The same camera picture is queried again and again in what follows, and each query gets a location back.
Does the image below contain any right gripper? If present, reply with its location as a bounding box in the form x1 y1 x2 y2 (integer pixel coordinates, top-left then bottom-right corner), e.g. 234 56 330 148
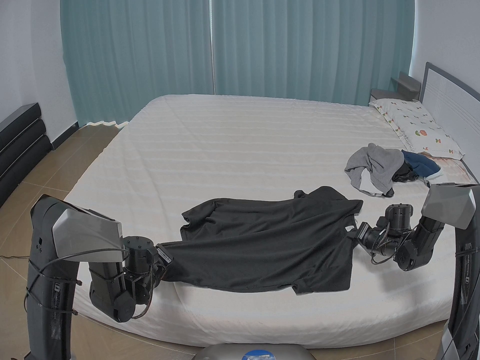
355 221 377 250

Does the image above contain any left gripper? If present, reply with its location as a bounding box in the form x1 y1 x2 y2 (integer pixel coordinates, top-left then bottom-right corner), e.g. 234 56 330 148
153 244 176 278

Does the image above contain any black T-shirt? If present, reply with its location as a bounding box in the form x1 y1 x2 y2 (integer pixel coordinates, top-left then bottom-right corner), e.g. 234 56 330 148
155 186 364 295

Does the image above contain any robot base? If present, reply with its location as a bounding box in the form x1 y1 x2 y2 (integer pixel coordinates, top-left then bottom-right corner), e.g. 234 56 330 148
191 343 316 360

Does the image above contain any bed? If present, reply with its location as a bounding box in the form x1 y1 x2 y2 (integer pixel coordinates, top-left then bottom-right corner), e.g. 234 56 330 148
65 61 480 348

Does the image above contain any white garment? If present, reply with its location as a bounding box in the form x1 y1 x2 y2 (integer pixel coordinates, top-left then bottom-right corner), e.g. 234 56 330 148
354 174 384 198

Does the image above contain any black shiny garment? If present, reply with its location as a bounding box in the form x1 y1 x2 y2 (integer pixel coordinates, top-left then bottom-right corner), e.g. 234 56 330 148
384 160 419 198

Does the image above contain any grey garment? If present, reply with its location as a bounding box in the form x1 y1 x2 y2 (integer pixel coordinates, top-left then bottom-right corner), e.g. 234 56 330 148
345 143 406 197

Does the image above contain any dark blue garment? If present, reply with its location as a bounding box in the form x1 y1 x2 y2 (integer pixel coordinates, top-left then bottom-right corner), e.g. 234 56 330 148
401 149 442 179

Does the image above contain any cream garment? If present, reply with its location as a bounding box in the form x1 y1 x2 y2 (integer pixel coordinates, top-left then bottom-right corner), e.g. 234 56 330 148
424 167 448 187

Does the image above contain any white printed pillow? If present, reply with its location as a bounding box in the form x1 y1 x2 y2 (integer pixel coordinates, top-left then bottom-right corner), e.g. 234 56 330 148
369 98 466 160

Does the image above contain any grey bedside table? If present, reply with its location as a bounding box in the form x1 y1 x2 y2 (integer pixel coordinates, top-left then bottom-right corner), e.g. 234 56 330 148
371 71 422 102

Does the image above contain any black chest of drawers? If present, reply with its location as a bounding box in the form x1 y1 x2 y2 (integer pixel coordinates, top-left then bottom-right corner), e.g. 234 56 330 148
0 102 53 206

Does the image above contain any blue-green curtain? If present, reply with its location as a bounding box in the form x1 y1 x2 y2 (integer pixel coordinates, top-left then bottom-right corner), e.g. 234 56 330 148
212 0 418 107
60 0 215 125

